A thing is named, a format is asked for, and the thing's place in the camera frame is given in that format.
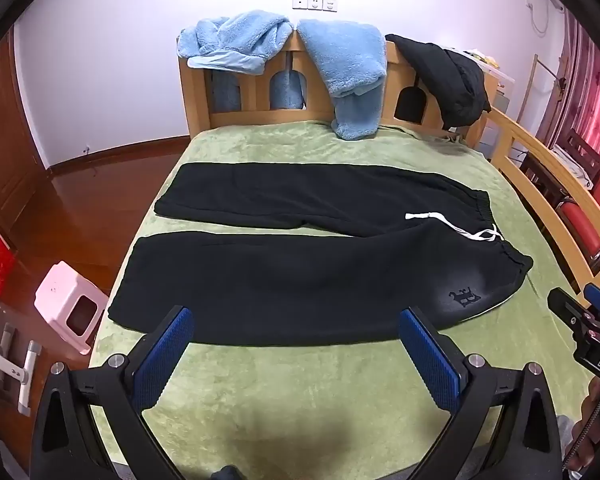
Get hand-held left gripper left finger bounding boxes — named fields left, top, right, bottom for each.
left=30, top=305, right=197, bottom=480

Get pink plastic stool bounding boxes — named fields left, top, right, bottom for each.
left=34, top=261, right=109, bottom=356

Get wooden rack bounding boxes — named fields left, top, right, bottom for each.
left=517, top=54, right=570, bottom=128

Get pink curtain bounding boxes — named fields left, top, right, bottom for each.
left=540, top=7, right=600, bottom=201

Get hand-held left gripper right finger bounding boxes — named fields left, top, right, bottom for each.
left=399, top=306, right=567, bottom=480

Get white cloth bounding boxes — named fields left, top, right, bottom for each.
left=552, top=144, right=597, bottom=183

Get green blanket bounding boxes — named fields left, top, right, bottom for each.
left=87, top=122, right=600, bottom=480

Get black jacket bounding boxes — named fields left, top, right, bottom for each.
left=384, top=34, right=492, bottom=130

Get white metal rack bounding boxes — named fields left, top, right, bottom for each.
left=0, top=325, right=42, bottom=416

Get blue fleece pants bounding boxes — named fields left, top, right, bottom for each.
left=297, top=19, right=387, bottom=142

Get black pants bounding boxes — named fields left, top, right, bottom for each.
left=107, top=162, right=535, bottom=347

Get white wall cable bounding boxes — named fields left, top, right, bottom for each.
left=526, top=0, right=566, bottom=37

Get person's right hand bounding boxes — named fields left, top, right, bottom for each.
left=565, top=377, right=600, bottom=473

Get dark wooden chair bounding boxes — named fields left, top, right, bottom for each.
left=521, top=127, right=600, bottom=198

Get blue fleece jacket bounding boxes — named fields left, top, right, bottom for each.
left=176, top=10, right=306, bottom=111

